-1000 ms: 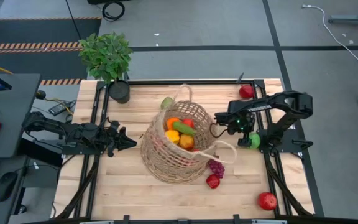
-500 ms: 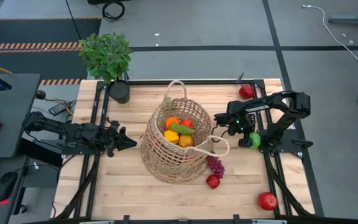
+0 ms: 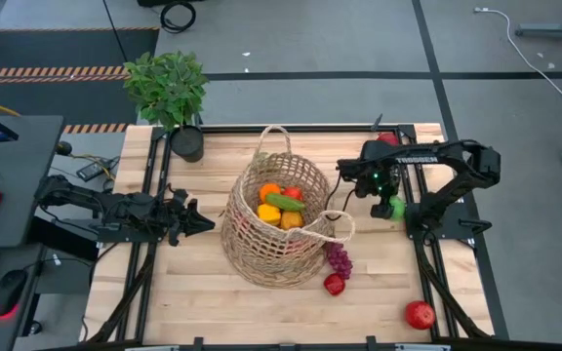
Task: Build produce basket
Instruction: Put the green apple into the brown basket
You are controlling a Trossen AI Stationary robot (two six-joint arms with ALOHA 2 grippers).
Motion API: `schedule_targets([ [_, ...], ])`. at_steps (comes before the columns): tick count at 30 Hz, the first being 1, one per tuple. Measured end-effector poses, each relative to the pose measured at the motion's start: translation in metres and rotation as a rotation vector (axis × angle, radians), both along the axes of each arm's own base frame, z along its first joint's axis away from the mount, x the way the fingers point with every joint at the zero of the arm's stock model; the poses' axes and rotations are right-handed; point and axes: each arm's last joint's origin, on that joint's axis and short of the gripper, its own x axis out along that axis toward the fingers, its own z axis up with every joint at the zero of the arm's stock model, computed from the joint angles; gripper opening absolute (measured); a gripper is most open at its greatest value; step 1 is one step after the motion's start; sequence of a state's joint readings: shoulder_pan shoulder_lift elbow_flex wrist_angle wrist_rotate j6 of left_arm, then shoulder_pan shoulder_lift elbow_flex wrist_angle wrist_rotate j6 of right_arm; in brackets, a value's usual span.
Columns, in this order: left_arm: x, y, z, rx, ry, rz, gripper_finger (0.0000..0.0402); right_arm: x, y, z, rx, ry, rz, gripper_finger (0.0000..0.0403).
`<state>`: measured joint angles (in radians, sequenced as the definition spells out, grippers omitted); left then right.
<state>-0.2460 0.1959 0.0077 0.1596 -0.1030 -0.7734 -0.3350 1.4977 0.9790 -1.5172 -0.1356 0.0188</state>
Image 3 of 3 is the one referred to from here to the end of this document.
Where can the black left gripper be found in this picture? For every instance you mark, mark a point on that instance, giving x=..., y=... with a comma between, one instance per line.
x=176, y=214

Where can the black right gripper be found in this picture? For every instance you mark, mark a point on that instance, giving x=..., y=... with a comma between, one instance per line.
x=383, y=178

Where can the green apple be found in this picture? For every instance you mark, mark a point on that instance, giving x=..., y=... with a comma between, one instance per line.
x=400, y=208

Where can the yellow bell pepper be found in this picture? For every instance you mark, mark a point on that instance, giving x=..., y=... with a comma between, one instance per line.
x=268, y=214

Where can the deep red apple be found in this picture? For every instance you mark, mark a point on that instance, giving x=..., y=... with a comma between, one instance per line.
x=387, y=137

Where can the orange fruit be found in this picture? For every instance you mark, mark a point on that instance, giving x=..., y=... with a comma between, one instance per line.
x=268, y=190

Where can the red yellow apple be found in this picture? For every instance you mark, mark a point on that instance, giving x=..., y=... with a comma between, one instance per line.
x=334, y=284

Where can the red orange mango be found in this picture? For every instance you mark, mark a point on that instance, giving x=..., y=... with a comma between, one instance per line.
x=292, y=221

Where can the green cucumber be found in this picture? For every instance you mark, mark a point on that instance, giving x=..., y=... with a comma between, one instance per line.
x=286, y=202

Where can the large red round fruit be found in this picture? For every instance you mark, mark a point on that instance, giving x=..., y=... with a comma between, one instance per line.
x=420, y=315

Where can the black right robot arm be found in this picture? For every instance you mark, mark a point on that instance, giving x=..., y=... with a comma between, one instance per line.
x=481, y=163

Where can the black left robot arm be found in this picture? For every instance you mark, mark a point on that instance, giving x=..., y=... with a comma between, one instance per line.
x=115, y=207

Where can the purple grape bunch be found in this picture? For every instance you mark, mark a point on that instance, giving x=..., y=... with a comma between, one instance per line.
x=339, y=261

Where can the black power adapter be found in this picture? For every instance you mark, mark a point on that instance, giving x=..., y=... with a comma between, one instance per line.
x=94, y=169

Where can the black equipment box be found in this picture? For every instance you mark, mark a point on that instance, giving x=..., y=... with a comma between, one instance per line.
x=66, y=244

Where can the green plant in black pot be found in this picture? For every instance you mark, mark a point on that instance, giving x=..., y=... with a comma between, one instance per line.
x=166, y=90

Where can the orange black hazard tape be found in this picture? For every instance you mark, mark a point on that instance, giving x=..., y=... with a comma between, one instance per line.
x=95, y=128
x=42, y=73

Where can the black round object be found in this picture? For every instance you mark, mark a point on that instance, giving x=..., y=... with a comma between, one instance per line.
x=64, y=147

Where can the dark grey desk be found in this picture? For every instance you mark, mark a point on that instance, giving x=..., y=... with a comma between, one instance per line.
x=22, y=170

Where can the black computer mouse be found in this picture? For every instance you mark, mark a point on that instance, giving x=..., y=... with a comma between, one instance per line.
x=8, y=292

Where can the black floor mat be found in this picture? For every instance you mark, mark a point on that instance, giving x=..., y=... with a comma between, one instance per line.
x=66, y=49

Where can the grey furniture leg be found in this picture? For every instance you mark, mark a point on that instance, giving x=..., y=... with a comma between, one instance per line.
x=554, y=32

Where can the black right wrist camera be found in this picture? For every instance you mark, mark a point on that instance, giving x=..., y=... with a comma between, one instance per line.
x=348, y=169

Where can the black aluminium table frame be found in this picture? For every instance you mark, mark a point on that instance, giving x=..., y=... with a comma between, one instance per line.
x=310, y=128

